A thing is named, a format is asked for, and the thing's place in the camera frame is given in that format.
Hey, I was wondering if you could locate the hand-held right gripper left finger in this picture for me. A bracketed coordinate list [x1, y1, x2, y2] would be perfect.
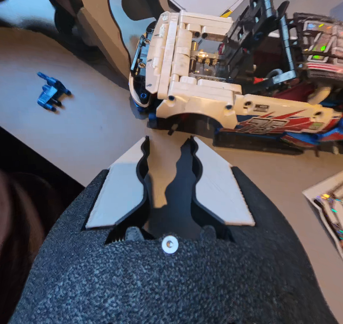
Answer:
[85, 136, 150, 229]

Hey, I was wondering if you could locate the blue toy brick connector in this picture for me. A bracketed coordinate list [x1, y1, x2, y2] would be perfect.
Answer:
[37, 72, 72, 112]

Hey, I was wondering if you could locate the white brick model car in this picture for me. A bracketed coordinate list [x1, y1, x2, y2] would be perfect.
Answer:
[129, 0, 343, 153]

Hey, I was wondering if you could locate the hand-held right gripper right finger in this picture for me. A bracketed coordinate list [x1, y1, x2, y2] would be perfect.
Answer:
[189, 136, 256, 226]

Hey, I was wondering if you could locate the holographic sticker sheet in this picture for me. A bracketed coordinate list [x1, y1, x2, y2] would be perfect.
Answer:
[302, 171, 343, 261]

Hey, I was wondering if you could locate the grey desk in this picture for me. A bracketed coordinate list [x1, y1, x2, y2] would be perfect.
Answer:
[0, 0, 343, 316]

